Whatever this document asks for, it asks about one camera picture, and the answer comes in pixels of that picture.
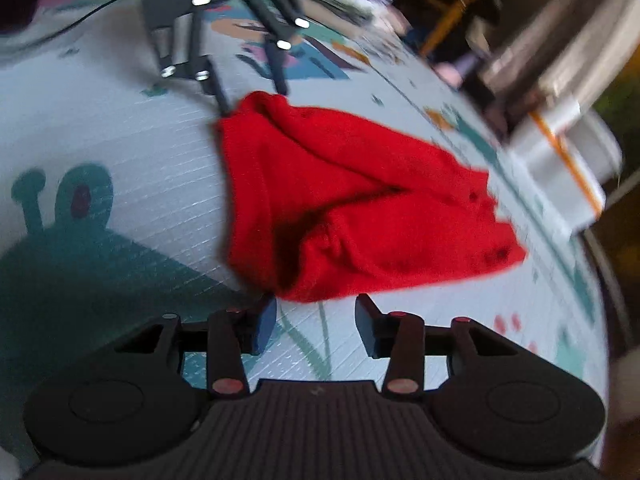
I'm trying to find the colourful cartoon play mat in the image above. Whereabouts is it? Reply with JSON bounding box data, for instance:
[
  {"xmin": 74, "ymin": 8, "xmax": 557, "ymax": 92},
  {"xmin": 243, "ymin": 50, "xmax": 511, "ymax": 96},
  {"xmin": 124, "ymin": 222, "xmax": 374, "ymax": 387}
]
[{"xmin": 1, "ymin": 0, "xmax": 608, "ymax": 478}]

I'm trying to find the beige curtain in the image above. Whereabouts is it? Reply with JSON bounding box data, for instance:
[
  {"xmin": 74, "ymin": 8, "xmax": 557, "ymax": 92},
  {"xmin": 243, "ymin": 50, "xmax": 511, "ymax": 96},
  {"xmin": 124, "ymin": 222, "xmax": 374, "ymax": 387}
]
[{"xmin": 478, "ymin": 0, "xmax": 639, "ymax": 110}]

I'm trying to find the yellow wooden chair leg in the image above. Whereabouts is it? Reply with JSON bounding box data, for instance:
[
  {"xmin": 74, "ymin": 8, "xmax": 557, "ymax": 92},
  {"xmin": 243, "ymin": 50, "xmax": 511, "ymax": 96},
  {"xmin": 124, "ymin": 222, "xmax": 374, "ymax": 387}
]
[{"xmin": 419, "ymin": 0, "xmax": 477, "ymax": 58}]

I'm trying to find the white storage box orange zipper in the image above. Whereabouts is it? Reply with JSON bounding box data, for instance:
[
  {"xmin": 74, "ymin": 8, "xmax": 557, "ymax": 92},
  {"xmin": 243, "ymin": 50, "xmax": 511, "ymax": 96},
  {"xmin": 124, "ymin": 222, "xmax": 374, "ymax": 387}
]
[{"xmin": 508, "ymin": 96, "xmax": 623, "ymax": 237}]

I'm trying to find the red knit garment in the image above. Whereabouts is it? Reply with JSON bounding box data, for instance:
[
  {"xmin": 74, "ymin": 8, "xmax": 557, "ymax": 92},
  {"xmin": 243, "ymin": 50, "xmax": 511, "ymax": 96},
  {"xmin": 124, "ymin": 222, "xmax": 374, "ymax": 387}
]
[{"xmin": 217, "ymin": 92, "xmax": 526, "ymax": 302}]

